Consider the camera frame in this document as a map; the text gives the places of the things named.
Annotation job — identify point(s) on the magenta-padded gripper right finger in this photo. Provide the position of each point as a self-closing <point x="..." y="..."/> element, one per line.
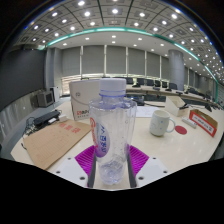
<point x="138" y="160"/>

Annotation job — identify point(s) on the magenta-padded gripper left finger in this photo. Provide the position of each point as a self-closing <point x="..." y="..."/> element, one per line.
<point x="85" y="160"/>

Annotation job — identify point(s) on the clear plastic water bottle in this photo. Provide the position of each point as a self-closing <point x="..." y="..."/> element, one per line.
<point x="113" y="133"/>

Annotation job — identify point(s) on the brown paper envelope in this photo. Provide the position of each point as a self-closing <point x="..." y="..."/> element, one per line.
<point x="53" y="141"/>

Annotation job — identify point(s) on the white ceramic mug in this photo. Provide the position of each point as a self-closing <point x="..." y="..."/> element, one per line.
<point x="159" y="124"/>

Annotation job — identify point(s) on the small white charger block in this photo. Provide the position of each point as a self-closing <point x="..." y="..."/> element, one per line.
<point x="62" y="117"/>

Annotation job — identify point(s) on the flat round red coaster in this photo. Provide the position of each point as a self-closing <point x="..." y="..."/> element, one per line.
<point x="181" y="130"/>

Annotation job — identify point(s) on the black power strip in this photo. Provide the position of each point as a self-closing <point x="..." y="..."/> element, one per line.
<point x="46" y="118"/>

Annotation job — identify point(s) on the large white cardboard box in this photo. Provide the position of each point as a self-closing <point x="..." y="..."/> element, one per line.
<point x="81" y="100"/>

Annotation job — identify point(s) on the white remote control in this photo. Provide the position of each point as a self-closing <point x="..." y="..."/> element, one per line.
<point x="189" y="123"/>

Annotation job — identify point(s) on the beige compartment organizer box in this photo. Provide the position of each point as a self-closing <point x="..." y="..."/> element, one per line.
<point x="174" y="107"/>

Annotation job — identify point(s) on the grey box monitor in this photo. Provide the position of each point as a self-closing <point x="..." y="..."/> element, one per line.
<point x="44" y="99"/>

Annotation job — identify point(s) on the red-sided open cardboard box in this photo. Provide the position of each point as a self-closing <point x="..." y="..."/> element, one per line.
<point x="202" y="124"/>

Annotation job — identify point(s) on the row of black office chairs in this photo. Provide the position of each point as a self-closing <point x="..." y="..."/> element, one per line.
<point x="146" y="81"/>

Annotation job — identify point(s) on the recessed ceiling lights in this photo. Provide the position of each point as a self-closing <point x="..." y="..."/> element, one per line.
<point x="115" y="11"/>

